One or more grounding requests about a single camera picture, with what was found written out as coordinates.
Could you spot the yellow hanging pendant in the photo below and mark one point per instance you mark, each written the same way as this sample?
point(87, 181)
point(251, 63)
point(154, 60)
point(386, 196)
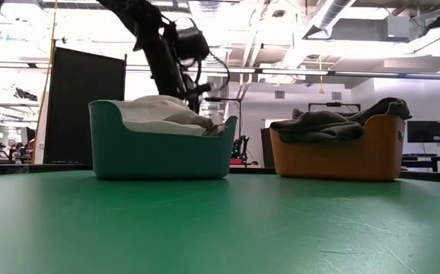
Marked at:
point(321, 90)

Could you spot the dark grey waffle towel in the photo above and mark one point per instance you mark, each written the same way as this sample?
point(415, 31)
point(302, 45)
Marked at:
point(319, 127)

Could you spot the black computer monitor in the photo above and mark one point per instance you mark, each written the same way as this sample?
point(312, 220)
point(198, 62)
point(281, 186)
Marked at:
point(425, 131)

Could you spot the black upright panel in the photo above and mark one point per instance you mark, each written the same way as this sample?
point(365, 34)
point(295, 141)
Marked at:
point(83, 106)

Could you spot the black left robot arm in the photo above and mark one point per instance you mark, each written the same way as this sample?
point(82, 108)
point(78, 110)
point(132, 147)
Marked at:
point(140, 15)

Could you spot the teal plastic basket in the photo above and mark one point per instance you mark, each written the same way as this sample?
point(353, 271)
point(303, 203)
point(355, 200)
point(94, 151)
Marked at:
point(159, 156)

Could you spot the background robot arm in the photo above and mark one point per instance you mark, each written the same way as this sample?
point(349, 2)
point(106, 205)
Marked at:
point(241, 148)

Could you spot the small black panel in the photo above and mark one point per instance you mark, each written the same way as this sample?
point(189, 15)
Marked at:
point(266, 148)

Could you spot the orange plastic basket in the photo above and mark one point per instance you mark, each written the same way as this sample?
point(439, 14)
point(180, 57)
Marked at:
point(338, 160)

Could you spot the black background table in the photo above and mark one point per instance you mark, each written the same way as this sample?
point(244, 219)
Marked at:
point(429, 157)

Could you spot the cluttered workbench equipment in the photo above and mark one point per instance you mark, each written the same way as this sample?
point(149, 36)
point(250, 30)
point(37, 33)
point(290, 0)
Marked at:
point(14, 150)

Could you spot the white waffle towel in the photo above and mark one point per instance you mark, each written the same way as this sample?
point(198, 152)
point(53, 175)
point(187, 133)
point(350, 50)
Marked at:
point(147, 108)

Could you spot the black aluminium table frame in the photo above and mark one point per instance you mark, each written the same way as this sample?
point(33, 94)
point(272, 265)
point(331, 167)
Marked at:
point(33, 168)

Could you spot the black background bar frame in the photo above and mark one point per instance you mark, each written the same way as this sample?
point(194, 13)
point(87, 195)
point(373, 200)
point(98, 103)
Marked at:
point(334, 104)

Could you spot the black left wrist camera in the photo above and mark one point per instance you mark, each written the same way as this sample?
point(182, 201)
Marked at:
point(191, 43)

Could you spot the red robot base plate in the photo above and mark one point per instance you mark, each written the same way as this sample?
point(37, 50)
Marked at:
point(239, 161)

